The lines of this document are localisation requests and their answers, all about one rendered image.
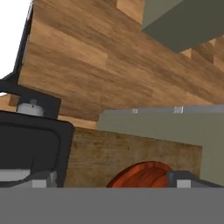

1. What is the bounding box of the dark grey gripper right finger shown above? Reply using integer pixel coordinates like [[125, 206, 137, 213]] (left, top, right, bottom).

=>
[[166, 170, 224, 188]]

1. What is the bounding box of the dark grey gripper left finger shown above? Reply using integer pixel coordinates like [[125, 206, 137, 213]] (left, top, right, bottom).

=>
[[0, 170, 58, 188]]

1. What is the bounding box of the orange-red bowl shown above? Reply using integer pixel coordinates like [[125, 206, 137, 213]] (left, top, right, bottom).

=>
[[106, 160, 173, 188]]

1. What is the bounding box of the grey-green base cupboard run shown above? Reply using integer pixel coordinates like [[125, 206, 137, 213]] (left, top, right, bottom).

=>
[[96, 104, 224, 187]]

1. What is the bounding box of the white round knob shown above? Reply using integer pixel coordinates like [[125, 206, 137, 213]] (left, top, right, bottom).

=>
[[16, 98, 46, 117]]

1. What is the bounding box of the grey-green block cupboard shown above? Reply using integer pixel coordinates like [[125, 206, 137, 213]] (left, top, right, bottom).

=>
[[141, 0, 224, 54]]

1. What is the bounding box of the black angular frame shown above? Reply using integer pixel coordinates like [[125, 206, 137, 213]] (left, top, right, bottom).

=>
[[0, 3, 62, 120]]

